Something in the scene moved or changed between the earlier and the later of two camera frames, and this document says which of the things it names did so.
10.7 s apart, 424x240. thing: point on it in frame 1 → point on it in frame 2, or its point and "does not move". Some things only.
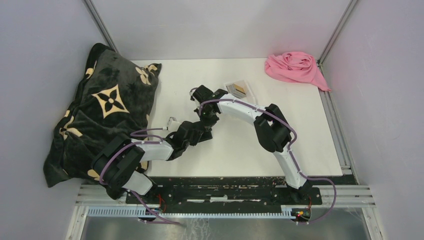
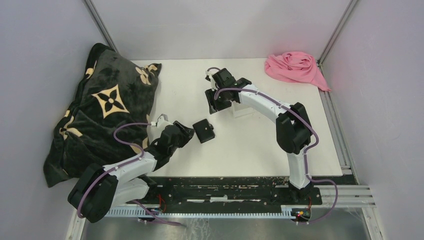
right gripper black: x=209 y=123 → x=213 y=105
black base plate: x=228 y=192 does not move
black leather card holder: x=206 y=134 does not move
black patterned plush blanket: x=115 y=98 does not move
